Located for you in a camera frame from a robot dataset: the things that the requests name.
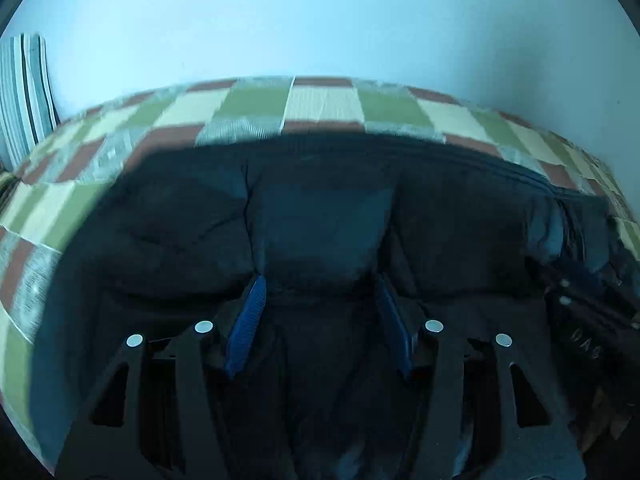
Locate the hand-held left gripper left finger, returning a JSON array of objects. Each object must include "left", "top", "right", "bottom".
[{"left": 54, "top": 274, "right": 269, "bottom": 480}]

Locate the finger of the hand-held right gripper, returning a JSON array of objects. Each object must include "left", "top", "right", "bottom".
[{"left": 542, "top": 260, "right": 640, "bottom": 333}]

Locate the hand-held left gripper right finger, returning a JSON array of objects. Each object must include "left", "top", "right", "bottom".
[{"left": 375, "top": 274, "right": 587, "bottom": 480}]

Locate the black puffer jacket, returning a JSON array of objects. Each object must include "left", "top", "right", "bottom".
[{"left": 47, "top": 130, "right": 640, "bottom": 480}]

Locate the checkered bed sheet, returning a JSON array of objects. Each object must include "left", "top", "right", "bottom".
[{"left": 0, "top": 75, "right": 640, "bottom": 463}]

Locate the striped headboard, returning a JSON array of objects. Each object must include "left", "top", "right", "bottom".
[{"left": 0, "top": 33, "right": 60, "bottom": 172}]

